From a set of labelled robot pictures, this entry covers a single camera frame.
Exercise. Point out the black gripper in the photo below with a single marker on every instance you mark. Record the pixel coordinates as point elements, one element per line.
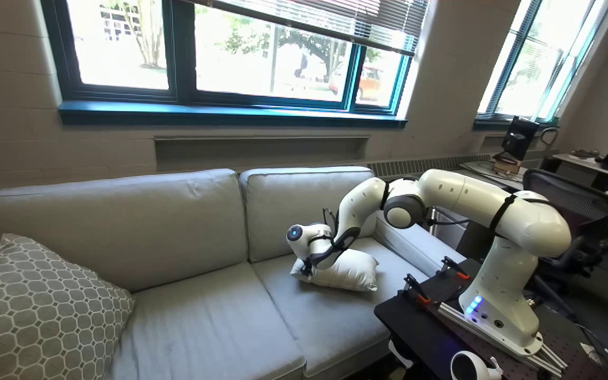
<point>319,254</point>

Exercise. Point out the small cream pillow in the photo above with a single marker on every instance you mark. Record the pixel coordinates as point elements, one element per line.
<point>347,272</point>

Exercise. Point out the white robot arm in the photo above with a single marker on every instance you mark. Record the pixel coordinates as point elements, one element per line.
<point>516,219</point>

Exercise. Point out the grey fabric sofa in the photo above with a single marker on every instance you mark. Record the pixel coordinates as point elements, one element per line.
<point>199,233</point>

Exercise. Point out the large patterned grey pillow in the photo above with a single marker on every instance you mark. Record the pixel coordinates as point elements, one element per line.
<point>36,310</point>

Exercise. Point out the black orange clamp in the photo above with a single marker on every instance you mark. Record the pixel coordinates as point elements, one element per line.
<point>456,270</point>
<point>417,292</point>

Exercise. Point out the baseboard radiator heater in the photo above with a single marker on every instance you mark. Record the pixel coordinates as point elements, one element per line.
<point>402,166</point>

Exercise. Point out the black robot table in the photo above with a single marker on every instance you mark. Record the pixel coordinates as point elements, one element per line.
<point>417,331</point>

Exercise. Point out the white VR controller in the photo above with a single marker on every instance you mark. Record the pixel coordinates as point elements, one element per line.
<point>468,367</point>

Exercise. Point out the grey window blinds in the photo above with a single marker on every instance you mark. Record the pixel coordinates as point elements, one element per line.
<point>331,22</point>

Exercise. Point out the black office chair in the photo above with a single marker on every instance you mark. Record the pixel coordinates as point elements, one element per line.
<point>585,204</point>

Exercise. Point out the wide teal framed window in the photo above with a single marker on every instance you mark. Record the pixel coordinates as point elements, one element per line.
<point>135,50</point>

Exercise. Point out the narrow teal framed window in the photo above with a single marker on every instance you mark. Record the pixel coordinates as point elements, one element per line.
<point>537,65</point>

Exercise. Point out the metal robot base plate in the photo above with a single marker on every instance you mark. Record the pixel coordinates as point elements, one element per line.
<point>501,341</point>

